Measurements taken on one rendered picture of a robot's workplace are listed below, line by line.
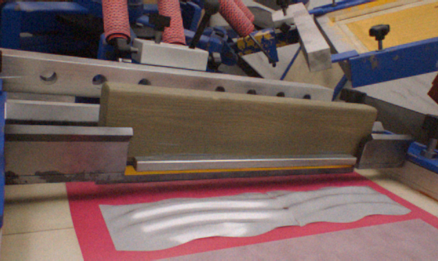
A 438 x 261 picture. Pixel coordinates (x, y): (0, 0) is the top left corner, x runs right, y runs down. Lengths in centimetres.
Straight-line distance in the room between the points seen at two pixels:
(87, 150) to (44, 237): 8
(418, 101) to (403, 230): 224
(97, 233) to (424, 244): 32
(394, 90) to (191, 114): 246
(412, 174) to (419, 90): 209
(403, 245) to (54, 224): 32
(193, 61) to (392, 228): 42
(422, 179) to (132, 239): 42
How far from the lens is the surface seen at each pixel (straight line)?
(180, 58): 67
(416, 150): 64
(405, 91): 273
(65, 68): 57
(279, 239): 35
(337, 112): 49
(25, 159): 34
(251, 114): 40
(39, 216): 34
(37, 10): 104
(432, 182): 59
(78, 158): 34
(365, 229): 43
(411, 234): 46
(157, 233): 32
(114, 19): 80
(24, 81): 57
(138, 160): 36
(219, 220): 35
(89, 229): 33
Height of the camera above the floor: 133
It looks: 29 degrees down
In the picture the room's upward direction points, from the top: 20 degrees clockwise
